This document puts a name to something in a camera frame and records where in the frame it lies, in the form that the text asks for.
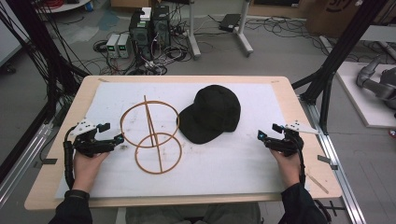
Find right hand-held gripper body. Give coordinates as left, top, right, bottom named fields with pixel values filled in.
left=265, top=119, right=320, bottom=158

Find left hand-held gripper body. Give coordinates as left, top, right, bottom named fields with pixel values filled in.
left=68, top=117, right=117, bottom=158

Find wooden ring hat stand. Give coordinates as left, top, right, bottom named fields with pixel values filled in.
left=119, top=94, right=183, bottom=175

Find black baseball cap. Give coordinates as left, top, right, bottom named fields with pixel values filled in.
left=177, top=84, right=243, bottom=146

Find person's right hand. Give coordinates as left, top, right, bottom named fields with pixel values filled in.
left=269, top=148, right=303, bottom=189

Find person's left hand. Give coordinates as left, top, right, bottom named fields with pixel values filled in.
left=72, top=150, right=110, bottom=193

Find thin wooden stick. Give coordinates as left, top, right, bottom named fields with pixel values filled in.
left=305, top=173, right=331, bottom=195

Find white foam mat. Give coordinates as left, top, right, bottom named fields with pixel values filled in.
left=54, top=81, right=311, bottom=200

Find grey bench power supply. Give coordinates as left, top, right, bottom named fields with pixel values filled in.
left=106, top=33, right=121, bottom=59
left=117, top=33, right=132, bottom=59

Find white board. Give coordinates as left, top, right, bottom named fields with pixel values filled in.
left=334, top=61, right=396, bottom=130

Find black computer tower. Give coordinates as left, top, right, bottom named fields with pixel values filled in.
left=128, top=10, right=154, bottom=61
left=151, top=5, right=172, bottom=49

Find white table leg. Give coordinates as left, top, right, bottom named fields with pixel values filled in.
left=234, top=0, right=254, bottom=58
left=185, top=0, right=202, bottom=61

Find person's legs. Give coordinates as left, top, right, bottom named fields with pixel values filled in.
left=125, top=203, right=263, bottom=224

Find flat black box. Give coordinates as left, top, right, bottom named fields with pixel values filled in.
left=218, top=12, right=242, bottom=34

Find small white box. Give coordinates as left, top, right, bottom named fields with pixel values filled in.
left=139, top=6, right=153, bottom=22

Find large cardboard box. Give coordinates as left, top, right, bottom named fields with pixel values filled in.
left=305, top=0, right=396, bottom=39

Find round white table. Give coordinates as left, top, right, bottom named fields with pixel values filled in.
left=33, top=0, right=92, bottom=14

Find right hand-held gripper cable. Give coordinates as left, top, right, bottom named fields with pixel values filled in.
left=296, top=134, right=308, bottom=189

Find hand-held gripper cable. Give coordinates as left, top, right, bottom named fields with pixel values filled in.
left=296, top=134, right=308, bottom=189
left=63, top=125, right=78, bottom=189

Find left hand-held gripper cable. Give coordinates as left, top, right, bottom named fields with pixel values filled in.
left=63, top=125, right=78, bottom=189

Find aluminium rail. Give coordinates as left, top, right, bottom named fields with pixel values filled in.
left=0, top=121, right=54, bottom=209
left=298, top=95, right=367, bottom=224

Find tangle of floor cables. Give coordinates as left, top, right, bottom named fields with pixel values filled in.
left=92, top=27, right=194, bottom=77

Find black floor cables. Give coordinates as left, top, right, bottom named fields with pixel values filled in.
left=245, top=16, right=329, bottom=58

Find black metal frame post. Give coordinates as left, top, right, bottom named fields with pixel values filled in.
left=291, top=0, right=381, bottom=135
left=5, top=0, right=91, bottom=127

